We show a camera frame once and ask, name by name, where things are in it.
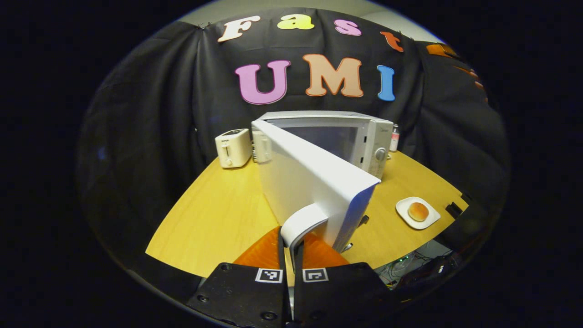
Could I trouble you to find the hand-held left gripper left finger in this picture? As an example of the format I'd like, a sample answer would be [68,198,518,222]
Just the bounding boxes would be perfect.
[186,226,293,328]

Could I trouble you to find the cream toaster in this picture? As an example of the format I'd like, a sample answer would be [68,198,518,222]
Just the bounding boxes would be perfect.
[215,128,252,169]

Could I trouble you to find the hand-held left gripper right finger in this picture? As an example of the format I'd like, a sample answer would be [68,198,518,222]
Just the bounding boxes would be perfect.
[293,232,402,328]

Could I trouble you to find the round bread bun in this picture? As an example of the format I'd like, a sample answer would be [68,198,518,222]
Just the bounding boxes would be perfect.
[408,202,430,222]

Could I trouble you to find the tangled electronics cables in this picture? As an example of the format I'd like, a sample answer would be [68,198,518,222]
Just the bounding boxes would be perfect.
[378,250,456,290]

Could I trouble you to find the white microwave oven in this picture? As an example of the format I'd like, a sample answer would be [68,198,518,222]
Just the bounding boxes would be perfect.
[251,110,395,254]

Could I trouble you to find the black backdrop cloth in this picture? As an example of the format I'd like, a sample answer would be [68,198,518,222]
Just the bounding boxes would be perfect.
[75,7,511,292]

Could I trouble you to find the white square plate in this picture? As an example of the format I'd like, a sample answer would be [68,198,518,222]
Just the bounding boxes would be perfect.
[395,197,441,230]

